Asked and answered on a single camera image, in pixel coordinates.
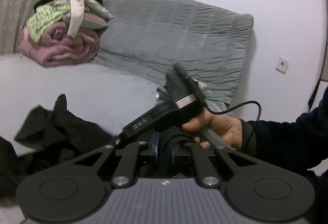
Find black t-shirt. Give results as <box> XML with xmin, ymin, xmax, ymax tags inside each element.
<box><xmin>1</xmin><ymin>94</ymin><xmax>114</xmax><ymax>198</ymax></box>

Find person right forearm black sleeve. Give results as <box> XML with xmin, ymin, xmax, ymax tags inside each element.
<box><xmin>240</xmin><ymin>93</ymin><xmax>327</xmax><ymax>223</ymax></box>

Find person right hand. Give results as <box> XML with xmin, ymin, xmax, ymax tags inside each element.
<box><xmin>182</xmin><ymin>109</ymin><xmax>242</xmax><ymax>150</ymax></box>

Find grey quilted headboard cover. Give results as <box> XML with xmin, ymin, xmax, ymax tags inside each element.
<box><xmin>94</xmin><ymin>0</ymin><xmax>254</xmax><ymax>104</ymax></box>

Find grey pink pillow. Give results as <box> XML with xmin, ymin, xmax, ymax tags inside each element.
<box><xmin>62</xmin><ymin>0</ymin><xmax>113</xmax><ymax>30</ymax></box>

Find pink rolled quilt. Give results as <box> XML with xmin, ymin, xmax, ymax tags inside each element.
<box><xmin>18</xmin><ymin>21</ymin><xmax>99</xmax><ymax>67</ymax></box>

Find cream white garment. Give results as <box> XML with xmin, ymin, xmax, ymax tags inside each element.
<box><xmin>67</xmin><ymin>0</ymin><xmax>97</xmax><ymax>38</ymax></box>

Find green patterned cloth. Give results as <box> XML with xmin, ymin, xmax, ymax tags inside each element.
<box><xmin>26</xmin><ymin>0</ymin><xmax>89</xmax><ymax>43</ymax></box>

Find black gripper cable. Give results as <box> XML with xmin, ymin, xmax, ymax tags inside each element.
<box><xmin>204</xmin><ymin>100</ymin><xmax>261</xmax><ymax>122</ymax></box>

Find white wall socket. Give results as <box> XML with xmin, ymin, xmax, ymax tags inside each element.
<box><xmin>275</xmin><ymin>57</ymin><xmax>289</xmax><ymax>74</ymax></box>

